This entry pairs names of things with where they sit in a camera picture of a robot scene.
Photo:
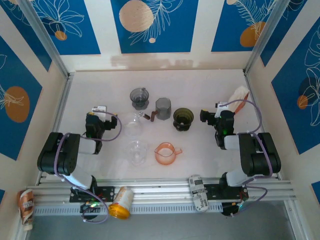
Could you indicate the smoky grey plastic dripper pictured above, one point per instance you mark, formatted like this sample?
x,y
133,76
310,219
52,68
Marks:
x,y
139,96

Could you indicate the white orange filter bag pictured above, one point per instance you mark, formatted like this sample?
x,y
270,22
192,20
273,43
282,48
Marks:
x,y
238,96

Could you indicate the aluminium table side rail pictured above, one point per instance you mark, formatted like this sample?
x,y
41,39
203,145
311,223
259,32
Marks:
x,y
65,92
248,81

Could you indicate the jar with orange lid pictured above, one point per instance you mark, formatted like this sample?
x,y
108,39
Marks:
x,y
121,202

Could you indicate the black controller board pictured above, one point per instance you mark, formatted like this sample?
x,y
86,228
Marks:
x,y
87,207
227,208

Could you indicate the orange transparent pitcher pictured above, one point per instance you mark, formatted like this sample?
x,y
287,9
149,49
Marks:
x,y
163,154

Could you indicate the horizontal aluminium frame beam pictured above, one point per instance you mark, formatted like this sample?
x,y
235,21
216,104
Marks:
x,y
155,186

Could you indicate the aluminium frame post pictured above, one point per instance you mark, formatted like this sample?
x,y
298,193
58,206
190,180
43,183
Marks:
x,y
265,32
45,37

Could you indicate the olive green plastic dripper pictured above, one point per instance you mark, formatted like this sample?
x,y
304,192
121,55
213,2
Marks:
x,y
183,116

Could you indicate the brown coffee pouch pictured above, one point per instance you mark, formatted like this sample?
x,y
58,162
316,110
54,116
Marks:
x,y
25,207

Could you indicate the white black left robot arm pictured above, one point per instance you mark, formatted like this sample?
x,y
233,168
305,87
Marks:
x,y
55,155

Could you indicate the aluminium frame leg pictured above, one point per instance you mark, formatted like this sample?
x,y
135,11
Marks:
x,y
21,235
296,220

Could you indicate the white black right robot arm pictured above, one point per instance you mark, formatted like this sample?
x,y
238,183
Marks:
x,y
260,160

